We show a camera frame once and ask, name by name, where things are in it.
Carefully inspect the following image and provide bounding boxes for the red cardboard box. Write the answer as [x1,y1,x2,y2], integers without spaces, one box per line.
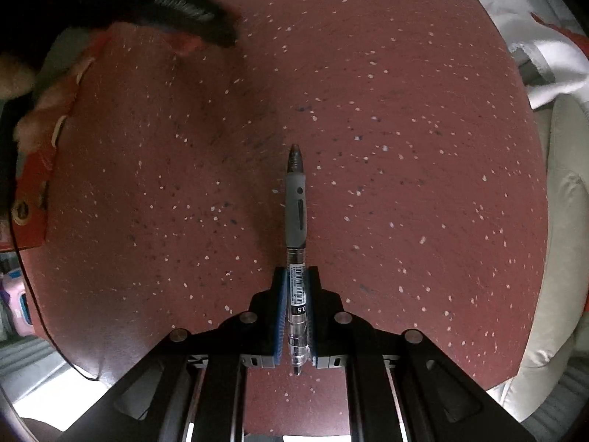
[1,30,112,253]

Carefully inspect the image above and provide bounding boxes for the white sofa blanket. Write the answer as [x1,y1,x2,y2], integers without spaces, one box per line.
[478,0,588,111]

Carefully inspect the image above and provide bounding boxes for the beige leather sofa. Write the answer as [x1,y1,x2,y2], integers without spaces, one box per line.
[489,96,588,422]

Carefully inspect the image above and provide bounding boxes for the black grey gel pen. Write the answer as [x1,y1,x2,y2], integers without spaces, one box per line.
[285,144,310,375]

